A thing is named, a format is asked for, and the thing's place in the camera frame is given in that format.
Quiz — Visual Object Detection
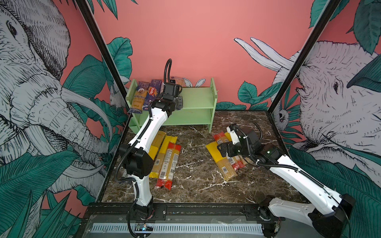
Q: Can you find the yellow spaghetti bag centre-right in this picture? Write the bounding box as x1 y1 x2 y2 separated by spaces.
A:
206 142 237 181

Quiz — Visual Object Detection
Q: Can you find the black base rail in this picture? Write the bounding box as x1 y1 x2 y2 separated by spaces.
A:
80 203 328 227

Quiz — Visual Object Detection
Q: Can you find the dark blue pasta box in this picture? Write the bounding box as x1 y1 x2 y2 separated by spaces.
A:
142 79 163 111

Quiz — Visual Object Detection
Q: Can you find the yellow spaghetti bag far-right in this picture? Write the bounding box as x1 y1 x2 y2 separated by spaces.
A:
225 132 248 166

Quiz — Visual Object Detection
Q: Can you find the yellow spaghetti bag left long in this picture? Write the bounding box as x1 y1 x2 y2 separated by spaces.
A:
149 136 177 179

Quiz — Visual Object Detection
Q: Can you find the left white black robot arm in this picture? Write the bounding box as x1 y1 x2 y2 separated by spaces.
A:
115 82 182 220

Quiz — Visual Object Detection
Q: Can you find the yellow label spaghetti bag far-left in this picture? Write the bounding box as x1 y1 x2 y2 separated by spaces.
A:
148 131 166 160

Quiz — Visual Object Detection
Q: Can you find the green two-tier shelf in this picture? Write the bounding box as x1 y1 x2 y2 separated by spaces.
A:
126 78 218 134

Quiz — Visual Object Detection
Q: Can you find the right black frame post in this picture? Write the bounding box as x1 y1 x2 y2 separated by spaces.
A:
267 0 341 114

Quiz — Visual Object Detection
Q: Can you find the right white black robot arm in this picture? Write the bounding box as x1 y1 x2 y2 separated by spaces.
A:
217 124 356 238

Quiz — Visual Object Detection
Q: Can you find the blue yellow spaghetti bag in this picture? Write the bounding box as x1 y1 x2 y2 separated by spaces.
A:
129 82 150 114

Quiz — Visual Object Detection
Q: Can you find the black frame post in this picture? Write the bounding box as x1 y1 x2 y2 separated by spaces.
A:
267 0 341 114
75 0 127 99

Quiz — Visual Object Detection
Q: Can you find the left black frame post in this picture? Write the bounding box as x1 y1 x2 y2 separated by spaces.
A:
75 0 127 99

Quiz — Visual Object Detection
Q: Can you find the blue-end yellow spaghetti bag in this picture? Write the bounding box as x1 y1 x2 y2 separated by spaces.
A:
170 76 186 87

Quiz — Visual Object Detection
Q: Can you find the red spaghetti bag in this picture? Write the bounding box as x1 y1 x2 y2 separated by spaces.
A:
156 142 182 190
214 132 245 171

